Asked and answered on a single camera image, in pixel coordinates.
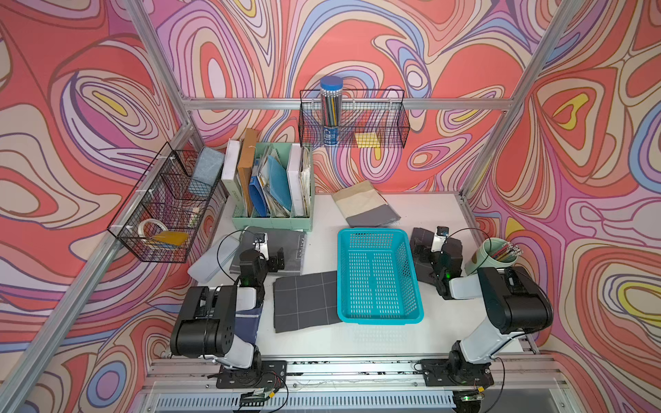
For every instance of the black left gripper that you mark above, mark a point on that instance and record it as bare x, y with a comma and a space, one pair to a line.
271, 266

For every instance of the grey pillowcase with white lettering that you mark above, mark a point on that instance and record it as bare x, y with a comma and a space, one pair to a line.
288, 244

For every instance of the dark grey grid cloth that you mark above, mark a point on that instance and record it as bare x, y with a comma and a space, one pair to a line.
305, 301

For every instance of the teal plastic basket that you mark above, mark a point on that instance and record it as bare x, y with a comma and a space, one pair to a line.
377, 282

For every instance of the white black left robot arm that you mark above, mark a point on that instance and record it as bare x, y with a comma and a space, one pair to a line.
206, 324

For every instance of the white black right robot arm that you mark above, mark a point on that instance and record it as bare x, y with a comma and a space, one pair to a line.
515, 305

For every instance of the beige and grey folded cloth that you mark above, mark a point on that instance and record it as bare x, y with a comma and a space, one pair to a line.
363, 206

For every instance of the yellow notepad in left basket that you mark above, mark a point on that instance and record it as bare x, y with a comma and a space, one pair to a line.
168, 240

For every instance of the green pen cup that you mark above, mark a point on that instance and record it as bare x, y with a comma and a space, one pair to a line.
493, 253

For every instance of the navy blue cloth yellow stripe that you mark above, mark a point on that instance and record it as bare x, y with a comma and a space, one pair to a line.
247, 323

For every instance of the white plastic pencil case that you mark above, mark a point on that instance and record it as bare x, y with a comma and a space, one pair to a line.
214, 266

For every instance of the mint green file organizer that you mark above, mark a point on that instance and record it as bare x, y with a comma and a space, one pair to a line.
304, 224

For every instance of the blue folder in organizer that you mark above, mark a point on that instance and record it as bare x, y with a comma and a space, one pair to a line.
269, 189

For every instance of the white book in organizer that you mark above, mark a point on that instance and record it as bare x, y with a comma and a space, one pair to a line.
229, 172

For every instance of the brown cardboard folder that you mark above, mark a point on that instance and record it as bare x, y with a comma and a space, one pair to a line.
245, 166

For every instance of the grey blue sponge cloth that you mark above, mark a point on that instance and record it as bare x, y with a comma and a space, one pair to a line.
208, 167

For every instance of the white tape roll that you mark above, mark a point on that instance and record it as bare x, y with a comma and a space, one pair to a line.
150, 227

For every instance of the yellow sticky note pad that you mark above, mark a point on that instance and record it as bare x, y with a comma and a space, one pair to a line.
367, 140

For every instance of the blue capped pencil tube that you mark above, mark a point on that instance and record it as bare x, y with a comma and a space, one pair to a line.
331, 94

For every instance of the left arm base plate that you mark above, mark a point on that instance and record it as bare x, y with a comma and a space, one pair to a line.
266, 374

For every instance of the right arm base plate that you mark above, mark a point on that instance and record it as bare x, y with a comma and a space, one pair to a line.
447, 373

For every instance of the black wire basket left wall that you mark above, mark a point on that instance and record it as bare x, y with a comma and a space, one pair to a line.
162, 194

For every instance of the black wire basket on back wall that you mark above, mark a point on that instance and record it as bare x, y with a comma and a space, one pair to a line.
380, 111

